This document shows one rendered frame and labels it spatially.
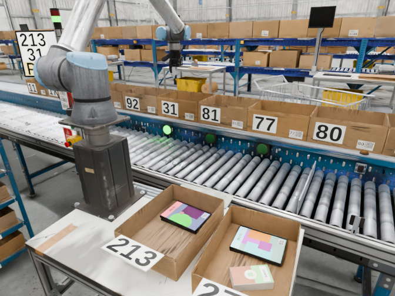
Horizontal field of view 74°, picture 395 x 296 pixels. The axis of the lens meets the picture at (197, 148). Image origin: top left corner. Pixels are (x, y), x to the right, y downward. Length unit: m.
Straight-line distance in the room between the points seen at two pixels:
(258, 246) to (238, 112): 1.02
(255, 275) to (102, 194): 0.73
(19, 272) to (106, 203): 1.22
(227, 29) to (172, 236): 6.04
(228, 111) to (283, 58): 4.33
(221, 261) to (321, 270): 1.23
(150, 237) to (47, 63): 0.83
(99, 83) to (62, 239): 0.66
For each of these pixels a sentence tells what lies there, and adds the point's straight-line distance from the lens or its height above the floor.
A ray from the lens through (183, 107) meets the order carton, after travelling 2.04.
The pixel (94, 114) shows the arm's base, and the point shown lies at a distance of 1.15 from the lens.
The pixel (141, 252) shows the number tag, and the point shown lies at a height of 0.86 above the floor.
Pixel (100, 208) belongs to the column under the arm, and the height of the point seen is 0.77.
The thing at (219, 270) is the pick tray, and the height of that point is 0.76.
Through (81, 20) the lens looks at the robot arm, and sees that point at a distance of 1.38.
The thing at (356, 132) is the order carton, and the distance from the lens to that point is 1.71.
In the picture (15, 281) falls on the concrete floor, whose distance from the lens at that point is 2.33.
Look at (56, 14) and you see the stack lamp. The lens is 1.89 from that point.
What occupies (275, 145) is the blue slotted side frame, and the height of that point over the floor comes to 0.85.
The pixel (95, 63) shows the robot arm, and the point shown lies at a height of 1.42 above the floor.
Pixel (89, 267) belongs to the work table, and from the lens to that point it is 1.11.
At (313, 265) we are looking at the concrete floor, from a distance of 2.18.
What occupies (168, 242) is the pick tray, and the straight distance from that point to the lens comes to 1.10.
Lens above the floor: 1.52
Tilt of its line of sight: 24 degrees down
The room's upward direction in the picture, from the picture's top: 1 degrees counter-clockwise
